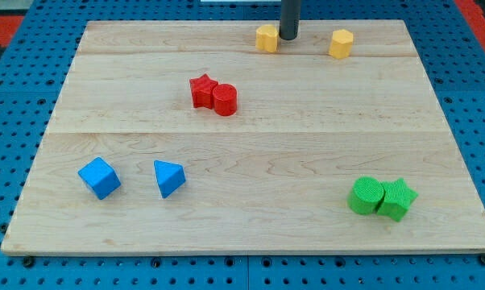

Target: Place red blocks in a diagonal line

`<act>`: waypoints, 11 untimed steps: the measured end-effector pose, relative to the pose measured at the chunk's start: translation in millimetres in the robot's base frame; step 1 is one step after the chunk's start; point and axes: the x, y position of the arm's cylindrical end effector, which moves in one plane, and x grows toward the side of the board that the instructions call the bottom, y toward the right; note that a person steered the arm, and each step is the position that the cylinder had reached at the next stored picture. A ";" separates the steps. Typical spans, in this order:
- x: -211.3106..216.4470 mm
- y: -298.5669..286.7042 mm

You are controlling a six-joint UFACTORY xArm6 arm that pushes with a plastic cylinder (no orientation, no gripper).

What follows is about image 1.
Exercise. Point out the red star block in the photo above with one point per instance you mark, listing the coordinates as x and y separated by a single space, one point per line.
202 91

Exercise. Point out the green star block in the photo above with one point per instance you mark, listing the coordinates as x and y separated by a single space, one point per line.
397 199

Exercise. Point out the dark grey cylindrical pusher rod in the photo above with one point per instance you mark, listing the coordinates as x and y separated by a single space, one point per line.
290 13

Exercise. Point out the red cylinder block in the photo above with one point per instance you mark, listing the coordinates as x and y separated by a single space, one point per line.
225 99

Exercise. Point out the yellow hexagon block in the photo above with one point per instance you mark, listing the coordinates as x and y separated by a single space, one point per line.
341 44

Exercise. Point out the blue cube block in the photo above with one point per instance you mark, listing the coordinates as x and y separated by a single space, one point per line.
99 177

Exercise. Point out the blue triangle block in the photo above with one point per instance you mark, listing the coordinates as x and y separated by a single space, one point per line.
169 177

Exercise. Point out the yellow heart block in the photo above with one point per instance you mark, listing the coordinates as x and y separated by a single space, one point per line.
266 38

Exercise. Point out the green cylinder block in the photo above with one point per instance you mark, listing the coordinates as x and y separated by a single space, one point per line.
366 194

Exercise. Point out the light wooden board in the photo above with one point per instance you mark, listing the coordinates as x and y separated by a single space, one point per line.
271 179

